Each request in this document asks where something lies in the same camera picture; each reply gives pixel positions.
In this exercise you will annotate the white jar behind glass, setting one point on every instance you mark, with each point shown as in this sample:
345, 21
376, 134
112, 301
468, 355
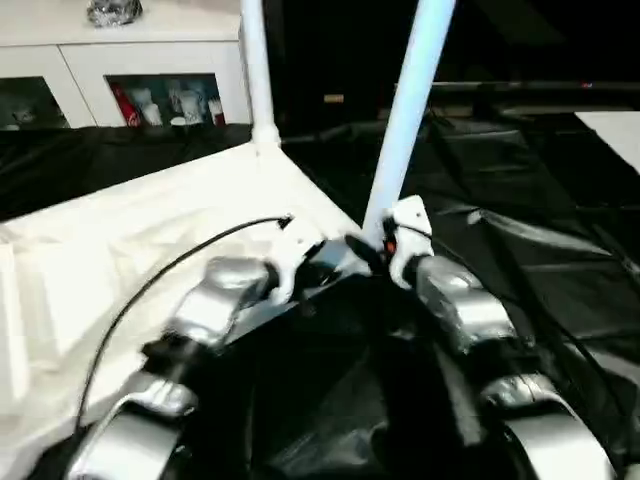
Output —
216, 111

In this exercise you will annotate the white plastic table leg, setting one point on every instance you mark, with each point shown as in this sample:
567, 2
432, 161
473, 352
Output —
405, 100
257, 65

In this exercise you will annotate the patterned bowl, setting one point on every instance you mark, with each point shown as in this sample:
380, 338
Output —
115, 11

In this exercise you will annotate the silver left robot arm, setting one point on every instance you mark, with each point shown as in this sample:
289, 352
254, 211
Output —
200, 310

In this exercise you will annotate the white bottle behind glass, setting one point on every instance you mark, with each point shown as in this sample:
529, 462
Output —
152, 114

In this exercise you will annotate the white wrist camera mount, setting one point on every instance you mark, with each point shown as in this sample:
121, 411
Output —
290, 250
412, 230

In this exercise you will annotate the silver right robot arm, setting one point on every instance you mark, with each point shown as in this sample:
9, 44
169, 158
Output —
460, 310

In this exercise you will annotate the white glass-door cabinet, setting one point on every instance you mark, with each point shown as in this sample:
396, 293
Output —
125, 55

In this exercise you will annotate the small yellow label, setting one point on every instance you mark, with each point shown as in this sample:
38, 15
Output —
334, 98

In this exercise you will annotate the flat white sheet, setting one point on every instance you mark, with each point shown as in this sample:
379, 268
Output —
612, 137

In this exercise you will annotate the red packet behind glass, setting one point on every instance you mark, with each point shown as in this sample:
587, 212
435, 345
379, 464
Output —
127, 107

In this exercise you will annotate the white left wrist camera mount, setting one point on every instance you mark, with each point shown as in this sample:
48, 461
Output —
290, 250

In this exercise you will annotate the black work mat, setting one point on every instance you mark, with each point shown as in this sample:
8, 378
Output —
500, 200

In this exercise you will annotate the long black bar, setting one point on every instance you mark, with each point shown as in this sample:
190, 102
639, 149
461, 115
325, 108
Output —
525, 87

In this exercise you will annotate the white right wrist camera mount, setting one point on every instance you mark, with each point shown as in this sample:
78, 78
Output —
412, 230

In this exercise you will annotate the white plastic table top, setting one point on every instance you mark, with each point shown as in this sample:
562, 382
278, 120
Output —
125, 240

